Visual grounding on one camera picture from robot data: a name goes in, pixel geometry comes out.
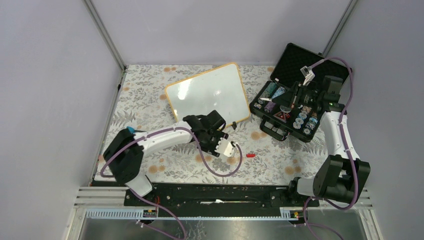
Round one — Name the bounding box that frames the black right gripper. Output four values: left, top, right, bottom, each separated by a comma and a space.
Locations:
271, 81, 323, 110

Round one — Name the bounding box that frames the yellow framed whiteboard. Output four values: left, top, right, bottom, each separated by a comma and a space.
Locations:
165, 62, 251, 126

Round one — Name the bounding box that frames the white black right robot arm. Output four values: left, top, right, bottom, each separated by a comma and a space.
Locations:
271, 75, 371, 208

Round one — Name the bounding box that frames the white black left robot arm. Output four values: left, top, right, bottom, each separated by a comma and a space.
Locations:
100, 110, 236, 206

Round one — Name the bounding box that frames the black poker chip case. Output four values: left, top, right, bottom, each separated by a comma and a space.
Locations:
249, 43, 353, 143

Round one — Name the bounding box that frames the loose blue lego brick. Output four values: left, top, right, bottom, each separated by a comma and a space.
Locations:
126, 126, 136, 134

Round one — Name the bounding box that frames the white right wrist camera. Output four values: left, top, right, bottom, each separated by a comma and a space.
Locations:
300, 66, 315, 86

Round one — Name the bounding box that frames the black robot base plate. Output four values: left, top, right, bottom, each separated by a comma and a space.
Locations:
91, 180, 321, 219

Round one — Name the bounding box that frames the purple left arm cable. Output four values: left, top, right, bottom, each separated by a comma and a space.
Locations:
99, 126, 243, 239

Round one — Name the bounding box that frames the grey slotted cable duct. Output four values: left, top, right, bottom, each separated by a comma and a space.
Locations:
85, 207, 302, 221

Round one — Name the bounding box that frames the aluminium frame rail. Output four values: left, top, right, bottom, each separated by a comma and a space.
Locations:
82, 0, 127, 72

